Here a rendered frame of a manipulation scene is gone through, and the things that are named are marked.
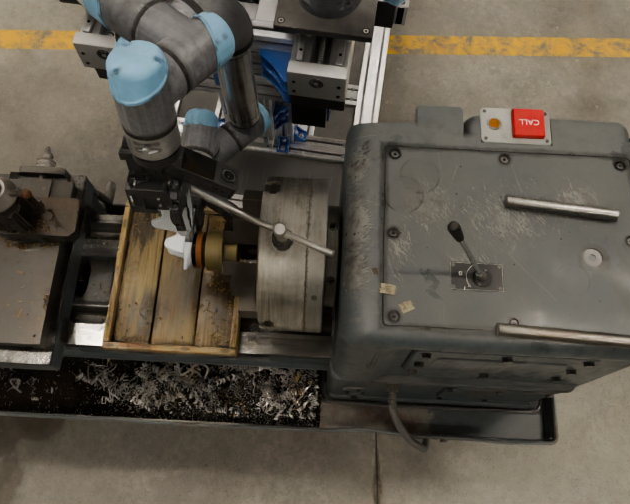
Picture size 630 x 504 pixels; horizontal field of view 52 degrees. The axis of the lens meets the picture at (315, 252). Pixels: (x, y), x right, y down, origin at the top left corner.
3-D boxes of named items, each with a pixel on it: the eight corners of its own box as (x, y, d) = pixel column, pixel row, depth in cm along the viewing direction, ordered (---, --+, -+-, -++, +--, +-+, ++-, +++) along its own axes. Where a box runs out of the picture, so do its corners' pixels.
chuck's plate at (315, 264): (327, 201, 150) (330, 158, 119) (320, 336, 145) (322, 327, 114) (312, 201, 150) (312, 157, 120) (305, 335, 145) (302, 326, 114)
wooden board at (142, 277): (250, 213, 159) (249, 207, 155) (237, 358, 146) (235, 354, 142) (130, 207, 159) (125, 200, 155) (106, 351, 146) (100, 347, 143)
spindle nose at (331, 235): (339, 219, 144) (344, 194, 124) (335, 312, 141) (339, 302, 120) (326, 218, 144) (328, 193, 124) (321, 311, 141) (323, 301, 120)
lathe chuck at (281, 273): (312, 201, 150) (312, 157, 120) (304, 335, 145) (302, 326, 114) (274, 199, 151) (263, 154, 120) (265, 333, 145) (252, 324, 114)
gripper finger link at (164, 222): (158, 232, 110) (148, 197, 102) (193, 234, 110) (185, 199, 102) (155, 247, 108) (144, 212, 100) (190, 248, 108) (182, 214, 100)
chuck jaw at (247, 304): (277, 262, 129) (273, 318, 123) (278, 272, 133) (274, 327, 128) (222, 259, 129) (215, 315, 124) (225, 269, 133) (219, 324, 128)
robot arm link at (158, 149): (181, 104, 91) (171, 146, 86) (186, 128, 95) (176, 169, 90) (128, 102, 91) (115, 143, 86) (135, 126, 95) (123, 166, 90)
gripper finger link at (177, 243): (162, 267, 131) (169, 226, 134) (191, 269, 130) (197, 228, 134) (159, 262, 128) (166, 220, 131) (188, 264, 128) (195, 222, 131)
